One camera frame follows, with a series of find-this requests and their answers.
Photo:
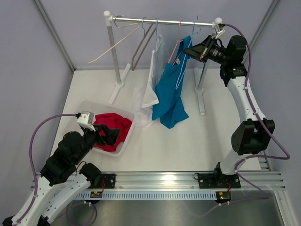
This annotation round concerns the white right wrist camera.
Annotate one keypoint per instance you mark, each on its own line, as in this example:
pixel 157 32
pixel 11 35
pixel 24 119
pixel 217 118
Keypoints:
pixel 219 30

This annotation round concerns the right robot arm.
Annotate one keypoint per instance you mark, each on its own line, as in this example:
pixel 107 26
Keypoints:
pixel 252 135

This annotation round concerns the white metal clothes rack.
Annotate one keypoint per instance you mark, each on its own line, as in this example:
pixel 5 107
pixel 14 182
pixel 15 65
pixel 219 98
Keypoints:
pixel 197 74

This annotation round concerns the red t shirt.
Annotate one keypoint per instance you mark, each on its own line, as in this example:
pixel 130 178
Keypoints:
pixel 113 121

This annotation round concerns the white t shirt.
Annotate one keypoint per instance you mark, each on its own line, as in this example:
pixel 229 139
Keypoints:
pixel 144 97

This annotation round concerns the white slotted cable duct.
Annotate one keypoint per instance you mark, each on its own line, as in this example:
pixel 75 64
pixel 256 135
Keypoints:
pixel 154 195

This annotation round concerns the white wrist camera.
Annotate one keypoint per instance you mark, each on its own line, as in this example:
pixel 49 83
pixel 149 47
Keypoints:
pixel 219 30
pixel 85 120

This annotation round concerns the aluminium rail frame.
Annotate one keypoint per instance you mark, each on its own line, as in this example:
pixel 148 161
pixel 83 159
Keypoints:
pixel 152 181

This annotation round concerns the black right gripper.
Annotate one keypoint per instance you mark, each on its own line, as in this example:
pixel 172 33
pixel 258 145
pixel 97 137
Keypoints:
pixel 200 52

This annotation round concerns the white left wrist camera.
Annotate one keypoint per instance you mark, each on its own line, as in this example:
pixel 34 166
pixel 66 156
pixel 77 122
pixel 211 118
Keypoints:
pixel 85 120

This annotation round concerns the grey empty hanger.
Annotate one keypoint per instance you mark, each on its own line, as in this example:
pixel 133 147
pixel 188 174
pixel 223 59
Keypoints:
pixel 142 45

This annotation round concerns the cream empty hanger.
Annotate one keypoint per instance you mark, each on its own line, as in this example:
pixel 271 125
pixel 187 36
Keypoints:
pixel 109 20

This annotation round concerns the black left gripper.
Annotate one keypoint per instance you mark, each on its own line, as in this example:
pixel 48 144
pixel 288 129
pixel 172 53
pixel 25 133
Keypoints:
pixel 110 135

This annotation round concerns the pink hanger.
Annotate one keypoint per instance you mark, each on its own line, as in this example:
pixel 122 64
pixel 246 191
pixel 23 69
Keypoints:
pixel 177 42

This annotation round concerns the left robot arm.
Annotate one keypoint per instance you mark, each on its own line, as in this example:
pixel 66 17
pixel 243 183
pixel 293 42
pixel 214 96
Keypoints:
pixel 56 187

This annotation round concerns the light blue red-shirt hanger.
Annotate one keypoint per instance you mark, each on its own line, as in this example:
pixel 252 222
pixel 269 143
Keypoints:
pixel 184 62

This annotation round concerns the blue t shirt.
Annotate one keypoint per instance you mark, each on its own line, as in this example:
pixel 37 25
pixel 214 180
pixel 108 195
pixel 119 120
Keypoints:
pixel 170 109

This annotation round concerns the white plastic laundry basket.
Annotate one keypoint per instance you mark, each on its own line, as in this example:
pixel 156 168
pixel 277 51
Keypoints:
pixel 101 108

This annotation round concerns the light blue white-shirt hanger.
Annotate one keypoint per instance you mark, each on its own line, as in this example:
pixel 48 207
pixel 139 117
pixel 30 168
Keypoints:
pixel 158 38

